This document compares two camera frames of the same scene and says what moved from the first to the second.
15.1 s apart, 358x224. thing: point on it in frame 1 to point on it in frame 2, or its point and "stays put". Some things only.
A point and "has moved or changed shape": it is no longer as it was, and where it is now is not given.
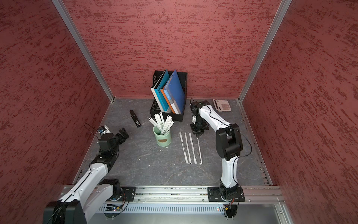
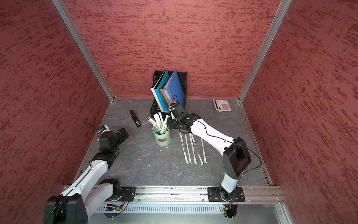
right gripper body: [201, 125] to [174, 123]
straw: [190, 163] stays put
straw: [201, 162] has moved or changed shape
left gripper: [122, 139] stays put
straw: [193, 154] stays put
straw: [180, 135] stays put
